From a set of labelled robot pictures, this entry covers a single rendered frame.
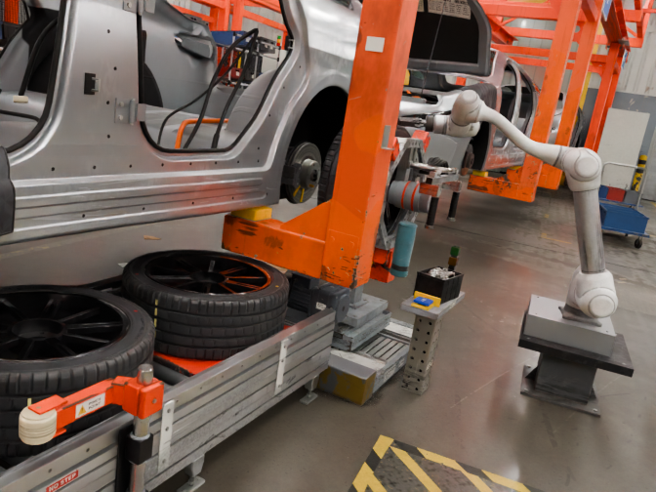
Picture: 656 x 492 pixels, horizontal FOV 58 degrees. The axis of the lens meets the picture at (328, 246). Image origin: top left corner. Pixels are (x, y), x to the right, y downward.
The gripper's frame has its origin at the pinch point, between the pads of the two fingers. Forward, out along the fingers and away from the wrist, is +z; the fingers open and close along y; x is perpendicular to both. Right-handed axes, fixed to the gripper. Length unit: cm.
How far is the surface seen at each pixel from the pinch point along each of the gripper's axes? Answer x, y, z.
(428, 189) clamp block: -23.6, -29.2, -18.6
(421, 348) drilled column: -90, -55, -22
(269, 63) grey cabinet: -79, 801, 194
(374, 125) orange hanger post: 10, -60, 8
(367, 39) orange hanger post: 40, -51, 14
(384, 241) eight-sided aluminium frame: -53, -24, -2
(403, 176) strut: -25.1, -5.8, -8.7
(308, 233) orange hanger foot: -38, -57, 31
